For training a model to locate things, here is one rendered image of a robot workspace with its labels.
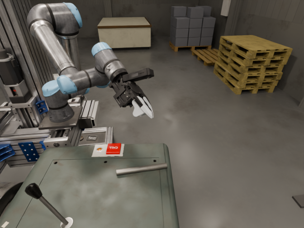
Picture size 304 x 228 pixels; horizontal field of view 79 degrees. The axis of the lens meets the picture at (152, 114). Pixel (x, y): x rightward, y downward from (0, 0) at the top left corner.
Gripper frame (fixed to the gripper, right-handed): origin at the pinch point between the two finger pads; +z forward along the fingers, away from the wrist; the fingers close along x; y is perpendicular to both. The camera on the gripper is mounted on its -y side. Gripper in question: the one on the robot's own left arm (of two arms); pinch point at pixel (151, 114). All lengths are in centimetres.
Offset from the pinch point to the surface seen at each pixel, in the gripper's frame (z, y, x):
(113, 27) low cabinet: -440, 117, -451
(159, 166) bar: 16.2, 13.5, -8.1
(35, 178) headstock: -7, 48, 15
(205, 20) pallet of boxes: -283, -115, -581
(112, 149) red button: -1.5, 27.9, -7.1
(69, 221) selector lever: 13.9, 35.6, 18.9
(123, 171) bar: 9.9, 23.4, -0.1
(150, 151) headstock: 8.4, 17.1, -15.0
